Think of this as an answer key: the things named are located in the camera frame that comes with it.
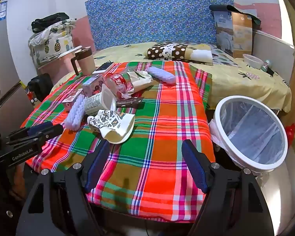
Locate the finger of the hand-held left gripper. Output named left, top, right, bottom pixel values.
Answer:
left=8, top=122, right=54, bottom=140
left=6, top=124, right=64, bottom=150

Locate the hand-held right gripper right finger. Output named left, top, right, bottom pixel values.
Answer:
left=181, top=140, right=274, bottom=236

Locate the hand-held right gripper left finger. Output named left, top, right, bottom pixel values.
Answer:
left=16, top=140, right=110, bottom=236

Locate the white foam net sleeve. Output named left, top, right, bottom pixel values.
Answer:
left=147, top=66, right=176, bottom=85
left=64, top=95, right=86, bottom=131

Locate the printed paper cup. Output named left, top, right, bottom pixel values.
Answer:
left=87, top=109, right=136, bottom=144

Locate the small pink drink carton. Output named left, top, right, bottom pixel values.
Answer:
left=63, top=90, right=83, bottom=111

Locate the white round trash bin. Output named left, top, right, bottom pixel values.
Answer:
left=213, top=95, right=289, bottom=175

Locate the white drink carton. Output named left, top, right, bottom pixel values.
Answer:
left=84, top=85, right=116, bottom=116

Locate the large pink drink carton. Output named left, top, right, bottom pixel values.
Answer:
left=82, top=75, right=105, bottom=96

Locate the brown snack wrapper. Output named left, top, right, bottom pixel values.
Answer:
left=116, top=98, right=144, bottom=108

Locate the crushed red label plastic bottle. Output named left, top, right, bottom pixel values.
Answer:
left=104, top=72, right=134, bottom=100

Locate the white paper food wrapper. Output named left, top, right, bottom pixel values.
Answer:
left=126, top=71, right=153, bottom=94

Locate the small red container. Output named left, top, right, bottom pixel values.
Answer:
left=26, top=86, right=38, bottom=106

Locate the black suitcase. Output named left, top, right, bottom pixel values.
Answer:
left=27, top=74, right=54, bottom=102

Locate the colourful plaid cloth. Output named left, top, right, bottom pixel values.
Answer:
left=21, top=61, right=215, bottom=223

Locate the clear plastic bin liner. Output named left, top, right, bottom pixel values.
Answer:
left=209, top=101, right=284, bottom=168

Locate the grey refrigerator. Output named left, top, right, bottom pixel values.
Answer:
left=0, top=1, right=35, bottom=128

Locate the beige mug with brown lid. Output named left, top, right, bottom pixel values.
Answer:
left=71, top=46, right=96, bottom=76

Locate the pineapple print storage bag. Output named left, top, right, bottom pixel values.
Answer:
left=28, top=18, right=77, bottom=67

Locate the yellow pineapple bed sheet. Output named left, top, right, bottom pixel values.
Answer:
left=50, top=41, right=292, bottom=113

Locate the white smartphone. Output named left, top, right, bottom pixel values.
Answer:
left=92, top=62, right=115, bottom=75

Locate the red detergent bottle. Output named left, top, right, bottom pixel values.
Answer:
left=284, top=123, right=295, bottom=148

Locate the black bag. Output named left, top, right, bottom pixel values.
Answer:
left=31, top=12, right=70, bottom=33

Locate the brown polka dot pillow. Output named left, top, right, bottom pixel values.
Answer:
left=147, top=42, right=214, bottom=65

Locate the white bowl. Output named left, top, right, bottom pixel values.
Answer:
left=243, top=53, right=264, bottom=69

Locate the blue floral headboard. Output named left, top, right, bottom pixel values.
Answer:
left=85, top=0, right=234, bottom=52

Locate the dark green cloth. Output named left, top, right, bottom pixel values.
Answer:
left=209, top=4, right=261, bottom=29

